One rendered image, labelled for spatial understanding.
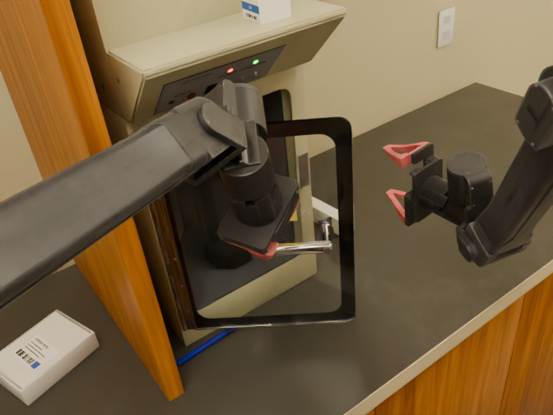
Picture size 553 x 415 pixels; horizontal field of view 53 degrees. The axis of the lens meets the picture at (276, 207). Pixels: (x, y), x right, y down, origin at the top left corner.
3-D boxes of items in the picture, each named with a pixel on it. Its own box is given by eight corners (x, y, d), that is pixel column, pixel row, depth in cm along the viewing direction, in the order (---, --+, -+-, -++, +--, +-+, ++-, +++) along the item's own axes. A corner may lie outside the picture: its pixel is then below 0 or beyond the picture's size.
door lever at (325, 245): (274, 239, 89) (272, 226, 87) (333, 235, 88) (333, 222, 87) (273, 260, 84) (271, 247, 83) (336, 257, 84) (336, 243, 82)
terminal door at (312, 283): (188, 327, 102) (137, 131, 79) (355, 319, 100) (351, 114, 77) (188, 330, 101) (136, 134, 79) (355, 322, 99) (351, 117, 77)
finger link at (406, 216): (400, 160, 101) (440, 180, 95) (401, 192, 106) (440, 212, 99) (373, 177, 99) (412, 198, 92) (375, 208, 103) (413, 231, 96)
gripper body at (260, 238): (219, 240, 67) (203, 208, 61) (255, 174, 71) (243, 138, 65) (267, 258, 65) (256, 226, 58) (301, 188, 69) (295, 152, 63)
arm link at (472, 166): (471, 268, 81) (525, 247, 81) (468, 211, 74) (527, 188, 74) (434, 218, 90) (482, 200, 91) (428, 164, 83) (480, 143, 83)
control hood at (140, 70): (123, 120, 78) (103, 50, 72) (303, 57, 92) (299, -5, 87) (158, 147, 70) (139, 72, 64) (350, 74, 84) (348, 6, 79)
